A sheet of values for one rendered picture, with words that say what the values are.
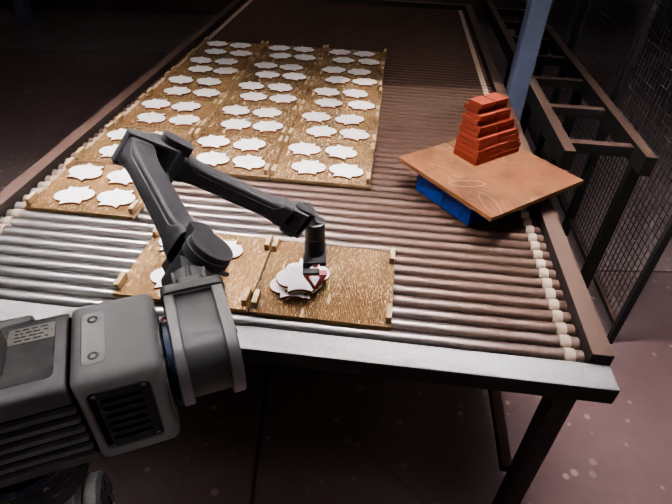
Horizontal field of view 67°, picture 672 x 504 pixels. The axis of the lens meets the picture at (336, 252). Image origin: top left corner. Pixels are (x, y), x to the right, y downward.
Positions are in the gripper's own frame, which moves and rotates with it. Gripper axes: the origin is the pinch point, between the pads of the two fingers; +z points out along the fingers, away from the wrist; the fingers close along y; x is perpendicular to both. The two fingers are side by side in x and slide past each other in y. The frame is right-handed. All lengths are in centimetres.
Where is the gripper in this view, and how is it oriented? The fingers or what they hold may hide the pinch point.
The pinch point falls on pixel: (315, 275)
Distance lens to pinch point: 149.7
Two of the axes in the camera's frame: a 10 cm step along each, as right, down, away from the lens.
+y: -0.3, -6.2, 7.8
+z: -0.2, 7.8, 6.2
